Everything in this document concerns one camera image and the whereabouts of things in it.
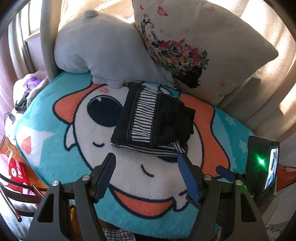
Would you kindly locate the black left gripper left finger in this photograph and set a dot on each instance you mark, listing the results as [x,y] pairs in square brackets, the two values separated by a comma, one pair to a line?
[52,219]

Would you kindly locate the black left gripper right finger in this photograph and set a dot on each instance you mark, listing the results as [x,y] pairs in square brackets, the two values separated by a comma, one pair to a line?
[228,205]

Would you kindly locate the dark striped pants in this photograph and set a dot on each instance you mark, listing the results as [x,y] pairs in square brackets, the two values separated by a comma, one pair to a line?
[153,123]

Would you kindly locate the dark wooden chair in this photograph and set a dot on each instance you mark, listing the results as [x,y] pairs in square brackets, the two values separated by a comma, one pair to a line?
[8,194]

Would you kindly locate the red shopping bag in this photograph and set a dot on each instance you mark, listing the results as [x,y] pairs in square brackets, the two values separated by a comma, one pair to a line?
[14,170]

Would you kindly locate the cartoon fleece blanket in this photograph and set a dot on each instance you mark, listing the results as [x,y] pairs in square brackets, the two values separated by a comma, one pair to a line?
[66,132]

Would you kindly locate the floral white cushion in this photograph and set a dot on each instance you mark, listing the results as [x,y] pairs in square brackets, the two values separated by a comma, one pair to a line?
[209,50]

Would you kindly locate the purple white cloth pile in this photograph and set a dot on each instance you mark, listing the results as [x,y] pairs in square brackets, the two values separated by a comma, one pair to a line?
[26,89]

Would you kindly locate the grey plush pillow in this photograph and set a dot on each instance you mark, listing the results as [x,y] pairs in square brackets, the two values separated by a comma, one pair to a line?
[109,48]

